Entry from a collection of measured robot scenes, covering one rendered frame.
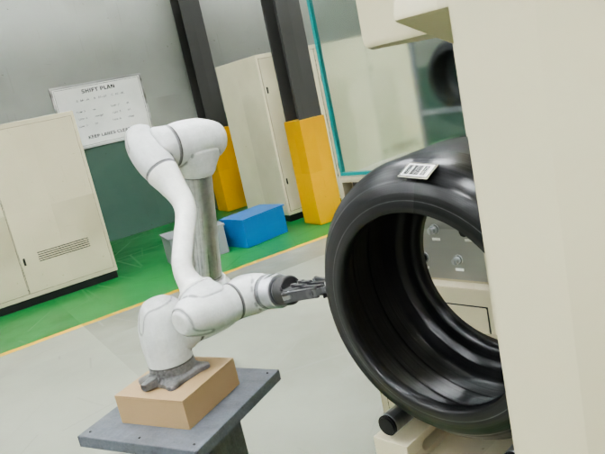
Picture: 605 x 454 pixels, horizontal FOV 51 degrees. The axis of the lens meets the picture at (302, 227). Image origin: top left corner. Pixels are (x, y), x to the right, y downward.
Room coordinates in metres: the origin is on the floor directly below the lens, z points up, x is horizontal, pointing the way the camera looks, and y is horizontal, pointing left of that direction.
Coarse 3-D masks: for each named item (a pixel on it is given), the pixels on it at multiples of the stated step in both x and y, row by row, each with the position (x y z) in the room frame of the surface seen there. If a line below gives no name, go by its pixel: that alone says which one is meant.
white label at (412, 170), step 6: (408, 168) 1.09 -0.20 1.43; (414, 168) 1.08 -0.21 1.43; (420, 168) 1.07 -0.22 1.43; (426, 168) 1.07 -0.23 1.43; (432, 168) 1.06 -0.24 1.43; (402, 174) 1.08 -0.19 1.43; (408, 174) 1.07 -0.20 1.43; (414, 174) 1.07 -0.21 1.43; (420, 174) 1.06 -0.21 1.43; (426, 174) 1.05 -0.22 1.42
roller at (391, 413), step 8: (392, 408) 1.21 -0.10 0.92; (400, 408) 1.21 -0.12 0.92; (384, 416) 1.19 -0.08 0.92; (392, 416) 1.18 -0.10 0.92; (400, 416) 1.19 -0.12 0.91; (408, 416) 1.20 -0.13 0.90; (384, 424) 1.19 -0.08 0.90; (392, 424) 1.17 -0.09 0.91; (400, 424) 1.18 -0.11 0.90; (384, 432) 1.19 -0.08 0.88; (392, 432) 1.17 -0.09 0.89
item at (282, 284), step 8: (280, 280) 1.51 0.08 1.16; (288, 280) 1.52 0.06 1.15; (296, 280) 1.54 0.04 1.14; (272, 288) 1.52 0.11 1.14; (280, 288) 1.50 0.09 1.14; (288, 288) 1.49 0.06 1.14; (296, 288) 1.47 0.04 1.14; (280, 296) 1.49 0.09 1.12; (280, 304) 1.52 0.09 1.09; (288, 304) 1.50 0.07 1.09
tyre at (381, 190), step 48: (432, 144) 1.26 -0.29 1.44; (384, 192) 1.11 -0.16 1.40; (432, 192) 1.04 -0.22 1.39; (336, 240) 1.22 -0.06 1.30; (384, 240) 1.42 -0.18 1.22; (480, 240) 0.98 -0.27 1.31; (336, 288) 1.23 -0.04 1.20; (384, 288) 1.41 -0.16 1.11; (432, 288) 1.41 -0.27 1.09; (384, 336) 1.34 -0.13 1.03; (432, 336) 1.37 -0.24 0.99; (480, 336) 1.32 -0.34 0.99; (384, 384) 1.17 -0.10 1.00; (432, 384) 1.26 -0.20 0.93; (480, 384) 1.25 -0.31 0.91; (480, 432) 1.03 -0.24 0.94
